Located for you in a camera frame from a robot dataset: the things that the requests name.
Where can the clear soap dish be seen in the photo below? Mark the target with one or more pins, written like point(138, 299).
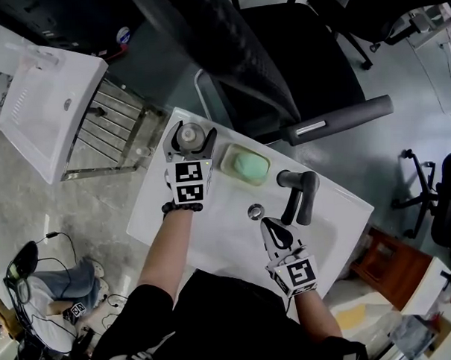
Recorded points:
point(229, 161)

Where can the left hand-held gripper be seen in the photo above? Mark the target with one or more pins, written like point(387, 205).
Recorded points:
point(190, 182)

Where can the white sink counter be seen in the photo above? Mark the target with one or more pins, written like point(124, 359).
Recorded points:
point(227, 227)

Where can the cardboard box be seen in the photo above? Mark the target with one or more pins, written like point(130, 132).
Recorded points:
point(422, 334)

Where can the clear bottle with grey cap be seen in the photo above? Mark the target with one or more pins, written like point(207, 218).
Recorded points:
point(189, 137)

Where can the black headset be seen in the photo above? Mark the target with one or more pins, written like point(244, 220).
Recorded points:
point(22, 261)

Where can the white washbasin with clear tap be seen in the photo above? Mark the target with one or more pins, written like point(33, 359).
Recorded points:
point(50, 105)

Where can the green soap bar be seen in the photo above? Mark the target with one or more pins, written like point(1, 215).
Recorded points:
point(250, 166)

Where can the chrome drain stopper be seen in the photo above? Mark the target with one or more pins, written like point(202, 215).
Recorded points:
point(256, 211)

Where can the person's right forearm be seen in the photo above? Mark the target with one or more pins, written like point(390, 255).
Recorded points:
point(317, 317)

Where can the person's black clothing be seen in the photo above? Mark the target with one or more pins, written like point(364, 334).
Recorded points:
point(224, 324)

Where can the black office chair with green tag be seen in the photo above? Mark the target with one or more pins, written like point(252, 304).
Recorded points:
point(446, 203)

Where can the black mesh office chair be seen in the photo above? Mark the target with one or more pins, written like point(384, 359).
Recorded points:
point(272, 50)

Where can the yellow cloth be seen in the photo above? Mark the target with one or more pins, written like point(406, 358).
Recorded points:
point(350, 313)

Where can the black faucet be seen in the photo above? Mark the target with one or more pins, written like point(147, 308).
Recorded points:
point(304, 194)

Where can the person's left forearm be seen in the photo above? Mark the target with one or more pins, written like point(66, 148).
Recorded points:
point(165, 252)

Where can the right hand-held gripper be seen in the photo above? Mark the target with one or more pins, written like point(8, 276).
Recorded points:
point(295, 273)

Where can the brown wooden stool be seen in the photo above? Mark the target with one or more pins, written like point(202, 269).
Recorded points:
point(395, 267)

